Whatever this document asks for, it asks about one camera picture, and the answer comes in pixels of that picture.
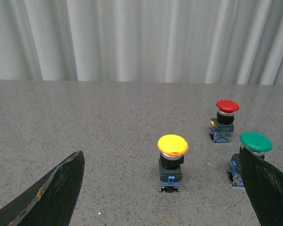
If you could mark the yellow mushroom push button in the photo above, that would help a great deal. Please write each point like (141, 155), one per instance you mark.
(172, 149)

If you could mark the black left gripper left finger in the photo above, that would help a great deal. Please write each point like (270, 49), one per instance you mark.
(51, 200)

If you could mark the red mushroom push button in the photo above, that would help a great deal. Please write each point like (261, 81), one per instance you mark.
(222, 127)

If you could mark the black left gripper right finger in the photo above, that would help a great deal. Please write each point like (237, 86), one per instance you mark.
(263, 183)

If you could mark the white pleated curtain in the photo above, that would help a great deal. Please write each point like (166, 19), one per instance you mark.
(192, 41)

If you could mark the green mushroom push button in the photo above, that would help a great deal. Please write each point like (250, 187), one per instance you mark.
(257, 144)

